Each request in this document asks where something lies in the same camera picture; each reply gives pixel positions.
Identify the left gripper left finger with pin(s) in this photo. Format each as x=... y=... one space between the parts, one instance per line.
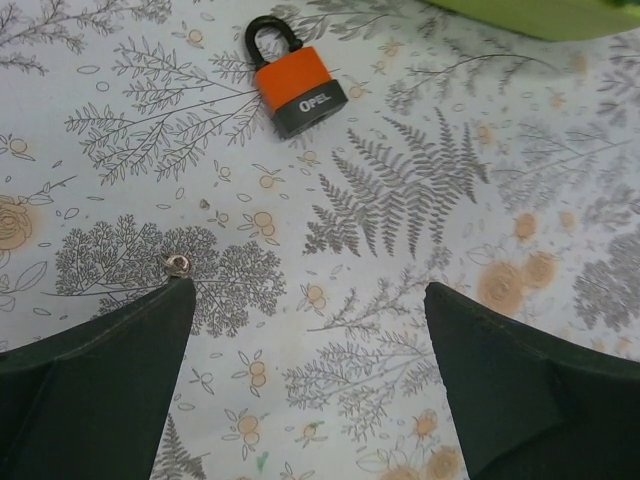
x=91 y=401

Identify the floral table mat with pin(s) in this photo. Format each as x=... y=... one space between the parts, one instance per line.
x=502 y=166

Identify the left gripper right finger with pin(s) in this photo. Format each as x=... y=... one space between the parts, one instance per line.
x=527 y=404

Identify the green plastic tray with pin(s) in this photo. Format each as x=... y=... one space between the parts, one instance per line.
x=553 y=20

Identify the small silver key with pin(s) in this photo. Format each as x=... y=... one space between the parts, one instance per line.
x=177 y=265

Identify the orange black padlock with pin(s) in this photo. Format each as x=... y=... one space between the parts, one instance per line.
x=298 y=90

